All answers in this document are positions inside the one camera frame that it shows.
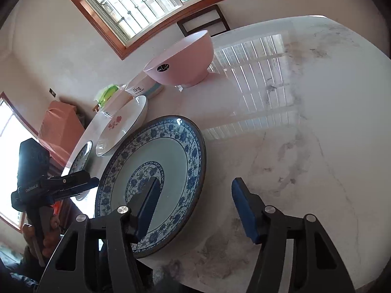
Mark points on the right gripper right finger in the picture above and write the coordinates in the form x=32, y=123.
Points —
x=316, y=266

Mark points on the pink bowl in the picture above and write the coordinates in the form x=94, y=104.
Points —
x=185, y=63

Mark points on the large blue patterned plate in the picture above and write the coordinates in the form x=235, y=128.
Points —
x=158, y=173

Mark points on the small blue patterned plate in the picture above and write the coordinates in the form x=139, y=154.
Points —
x=82, y=158

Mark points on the dark wooden chair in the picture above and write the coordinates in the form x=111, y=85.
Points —
x=209, y=19

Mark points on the green tissue pack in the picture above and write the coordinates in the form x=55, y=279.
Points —
x=105, y=94

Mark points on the side wood-framed window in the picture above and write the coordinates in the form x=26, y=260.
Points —
x=14, y=130

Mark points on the white bowl dog print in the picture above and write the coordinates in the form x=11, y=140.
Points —
x=142, y=84

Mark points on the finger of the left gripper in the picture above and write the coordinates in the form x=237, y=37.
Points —
x=71, y=185

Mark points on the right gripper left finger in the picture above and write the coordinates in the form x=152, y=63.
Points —
x=97, y=253

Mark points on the white plate pink flowers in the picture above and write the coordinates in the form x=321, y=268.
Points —
x=123, y=123

